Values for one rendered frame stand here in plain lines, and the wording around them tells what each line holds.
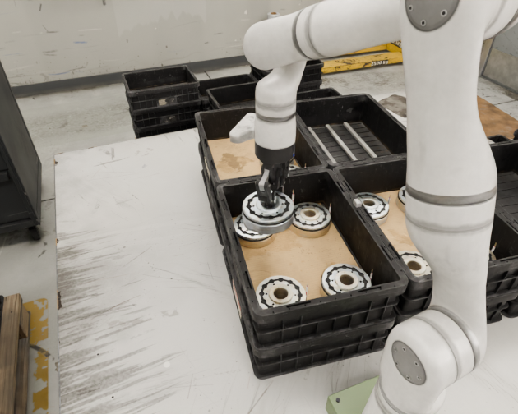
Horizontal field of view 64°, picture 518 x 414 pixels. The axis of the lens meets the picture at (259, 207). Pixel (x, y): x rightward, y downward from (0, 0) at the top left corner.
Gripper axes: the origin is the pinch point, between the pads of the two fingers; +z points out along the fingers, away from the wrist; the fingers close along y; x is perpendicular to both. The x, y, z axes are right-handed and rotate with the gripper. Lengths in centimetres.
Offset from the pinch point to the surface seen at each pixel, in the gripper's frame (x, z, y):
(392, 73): 9, 99, 349
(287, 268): -4.3, 16.9, -1.8
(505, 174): -51, 17, 57
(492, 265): -43.4, 7.2, 5.2
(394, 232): -24.6, 17.0, 19.5
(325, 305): -16.0, 7.7, -15.8
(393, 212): -23.3, 17.0, 27.2
